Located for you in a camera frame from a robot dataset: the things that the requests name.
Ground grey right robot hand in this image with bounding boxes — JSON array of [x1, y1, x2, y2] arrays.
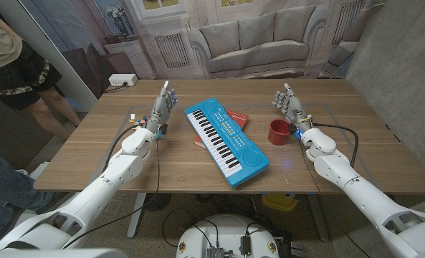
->
[[272, 82, 312, 135]]

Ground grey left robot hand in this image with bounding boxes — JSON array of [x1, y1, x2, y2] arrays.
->
[[145, 80, 179, 133]]

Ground blue toy piano keyboard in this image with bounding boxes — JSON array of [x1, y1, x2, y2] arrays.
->
[[183, 97, 270, 188]]

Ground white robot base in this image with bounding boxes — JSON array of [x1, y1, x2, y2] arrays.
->
[[176, 214, 280, 258]]

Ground red cup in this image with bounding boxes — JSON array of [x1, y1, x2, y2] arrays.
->
[[267, 118, 291, 146]]

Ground red notebook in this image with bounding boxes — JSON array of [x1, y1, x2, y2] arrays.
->
[[193, 109, 249, 150]]

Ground white power strip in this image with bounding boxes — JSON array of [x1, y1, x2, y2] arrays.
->
[[108, 73, 138, 87]]

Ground printed living room backdrop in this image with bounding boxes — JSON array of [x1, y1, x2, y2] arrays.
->
[[18, 0, 387, 100]]

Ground black round fan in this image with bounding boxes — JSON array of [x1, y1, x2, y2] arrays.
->
[[143, 192, 172, 212]]

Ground yellow plastic object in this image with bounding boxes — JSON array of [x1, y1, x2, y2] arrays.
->
[[261, 192, 299, 212]]

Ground white table leg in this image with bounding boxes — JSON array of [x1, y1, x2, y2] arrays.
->
[[126, 192, 148, 239]]

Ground grey table leg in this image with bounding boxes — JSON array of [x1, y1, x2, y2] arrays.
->
[[307, 193, 330, 243]]

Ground white floor stand base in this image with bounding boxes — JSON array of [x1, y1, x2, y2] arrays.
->
[[14, 161, 50, 182]]

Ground small black box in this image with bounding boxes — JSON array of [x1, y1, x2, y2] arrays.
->
[[239, 235, 252, 256]]

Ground finned metal box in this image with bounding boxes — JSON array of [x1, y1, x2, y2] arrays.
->
[[206, 246, 226, 258]]

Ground person in beige shirt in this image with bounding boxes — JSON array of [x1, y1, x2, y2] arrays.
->
[[0, 5, 81, 140]]

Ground person in blue jeans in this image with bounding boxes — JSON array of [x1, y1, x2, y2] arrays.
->
[[0, 143, 55, 241]]

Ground white robot chest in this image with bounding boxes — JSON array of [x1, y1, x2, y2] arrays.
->
[[0, 247, 129, 258]]

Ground left wrist white connector wires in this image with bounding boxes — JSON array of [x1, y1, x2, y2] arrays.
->
[[129, 113, 148, 129]]

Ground black power strip cable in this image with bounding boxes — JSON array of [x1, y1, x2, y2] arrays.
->
[[102, 82, 129, 94]]

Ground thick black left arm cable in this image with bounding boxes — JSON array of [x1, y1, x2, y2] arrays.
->
[[102, 123, 143, 172]]

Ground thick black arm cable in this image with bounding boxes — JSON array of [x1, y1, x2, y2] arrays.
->
[[102, 123, 143, 172], [311, 123, 360, 168]]

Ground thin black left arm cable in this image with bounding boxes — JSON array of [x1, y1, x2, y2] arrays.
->
[[61, 138, 161, 249]]

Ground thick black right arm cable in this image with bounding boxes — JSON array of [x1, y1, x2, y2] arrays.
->
[[311, 123, 360, 168]]

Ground short black cable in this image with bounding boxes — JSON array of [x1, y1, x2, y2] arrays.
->
[[245, 221, 270, 237]]

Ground long looped black cable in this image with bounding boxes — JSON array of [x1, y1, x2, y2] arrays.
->
[[161, 207, 221, 249]]

